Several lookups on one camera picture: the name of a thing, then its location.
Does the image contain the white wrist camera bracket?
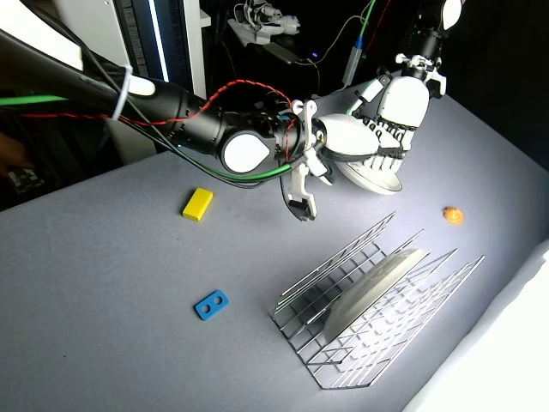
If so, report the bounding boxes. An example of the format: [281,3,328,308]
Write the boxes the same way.
[285,99,334,223]
[394,52,448,99]

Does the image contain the white black robot torso column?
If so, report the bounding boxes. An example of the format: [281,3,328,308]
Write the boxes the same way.
[51,0,212,167]

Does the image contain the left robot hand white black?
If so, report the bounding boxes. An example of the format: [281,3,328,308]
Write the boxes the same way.
[349,75,431,149]

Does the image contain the black power adapter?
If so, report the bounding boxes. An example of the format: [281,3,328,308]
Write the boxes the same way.
[262,41,301,66]

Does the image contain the grey adapter blue plug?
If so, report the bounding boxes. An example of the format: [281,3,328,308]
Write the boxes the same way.
[342,36,365,86]

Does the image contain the silver wire dish rack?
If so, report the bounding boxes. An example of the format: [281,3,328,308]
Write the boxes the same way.
[268,211,486,391]

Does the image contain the blue block two holes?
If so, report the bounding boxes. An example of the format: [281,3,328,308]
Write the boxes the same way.
[193,289,230,322]

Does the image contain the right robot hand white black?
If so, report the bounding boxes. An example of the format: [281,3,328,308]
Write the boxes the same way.
[315,113,407,173]

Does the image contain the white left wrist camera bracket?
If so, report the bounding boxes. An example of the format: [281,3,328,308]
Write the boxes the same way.
[394,52,448,99]

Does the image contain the grey white spare gripper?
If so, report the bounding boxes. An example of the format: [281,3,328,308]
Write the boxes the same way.
[226,0,301,47]

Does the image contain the grey hanging cable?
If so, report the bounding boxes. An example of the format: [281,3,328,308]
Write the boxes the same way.
[295,15,370,65]

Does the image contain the yellow rectangular block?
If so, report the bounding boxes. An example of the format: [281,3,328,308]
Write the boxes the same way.
[182,186,214,222]

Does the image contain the white plate black rim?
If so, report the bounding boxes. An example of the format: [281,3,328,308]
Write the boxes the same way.
[336,158,404,197]
[322,247,431,344]

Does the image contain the red hanging cable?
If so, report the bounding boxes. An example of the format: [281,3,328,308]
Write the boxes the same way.
[366,0,392,48]

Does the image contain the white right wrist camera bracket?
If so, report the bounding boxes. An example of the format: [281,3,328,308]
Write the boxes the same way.
[285,99,334,223]

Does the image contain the person bare hand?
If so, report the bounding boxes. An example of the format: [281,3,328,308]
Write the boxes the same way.
[0,131,29,168]

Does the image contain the green hanging cable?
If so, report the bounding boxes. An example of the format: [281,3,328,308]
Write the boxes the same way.
[358,0,378,42]

